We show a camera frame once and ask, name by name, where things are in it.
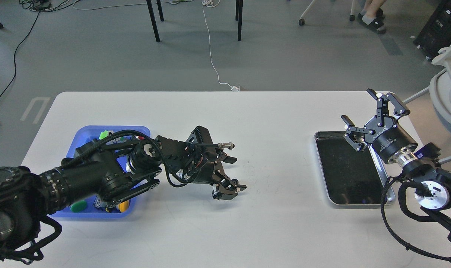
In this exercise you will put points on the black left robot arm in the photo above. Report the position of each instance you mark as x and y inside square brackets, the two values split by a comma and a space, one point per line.
[116, 168]

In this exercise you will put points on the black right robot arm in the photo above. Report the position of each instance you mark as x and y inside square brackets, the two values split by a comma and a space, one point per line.
[425, 190]

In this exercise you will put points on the black equipment case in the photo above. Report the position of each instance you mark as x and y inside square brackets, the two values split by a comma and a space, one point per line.
[436, 34]

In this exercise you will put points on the black table leg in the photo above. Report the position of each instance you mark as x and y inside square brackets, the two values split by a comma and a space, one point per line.
[152, 17]
[238, 17]

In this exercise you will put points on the person legs in jeans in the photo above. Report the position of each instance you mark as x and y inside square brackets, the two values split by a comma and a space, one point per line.
[372, 16]

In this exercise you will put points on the metal tray with black mat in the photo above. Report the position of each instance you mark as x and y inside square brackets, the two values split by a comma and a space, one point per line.
[353, 179]

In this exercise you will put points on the white chair caster leg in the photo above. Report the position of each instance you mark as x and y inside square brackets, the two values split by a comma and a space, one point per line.
[353, 11]

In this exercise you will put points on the black table leg right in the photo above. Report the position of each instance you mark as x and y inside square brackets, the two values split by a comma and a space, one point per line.
[238, 17]

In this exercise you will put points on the small green part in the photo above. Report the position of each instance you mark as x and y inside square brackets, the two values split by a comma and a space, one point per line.
[105, 134]

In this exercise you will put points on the blue plastic tray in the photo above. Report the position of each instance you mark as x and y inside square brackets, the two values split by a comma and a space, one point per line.
[83, 136]

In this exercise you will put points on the black table leg left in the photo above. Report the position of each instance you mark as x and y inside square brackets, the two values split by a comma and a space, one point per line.
[152, 17]

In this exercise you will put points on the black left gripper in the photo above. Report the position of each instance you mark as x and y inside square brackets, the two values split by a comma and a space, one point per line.
[208, 169]

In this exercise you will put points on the blue switch block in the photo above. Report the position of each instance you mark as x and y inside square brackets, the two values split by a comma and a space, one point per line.
[98, 203]

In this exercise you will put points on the white office chair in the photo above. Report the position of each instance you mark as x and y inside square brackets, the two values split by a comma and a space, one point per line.
[439, 88]

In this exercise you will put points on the green push button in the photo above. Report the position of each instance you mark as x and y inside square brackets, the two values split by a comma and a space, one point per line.
[79, 206]

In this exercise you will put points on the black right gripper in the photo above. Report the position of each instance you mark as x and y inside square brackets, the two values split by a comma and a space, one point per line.
[382, 132]

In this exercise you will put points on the yellow push button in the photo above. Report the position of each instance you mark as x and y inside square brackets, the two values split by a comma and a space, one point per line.
[123, 206]

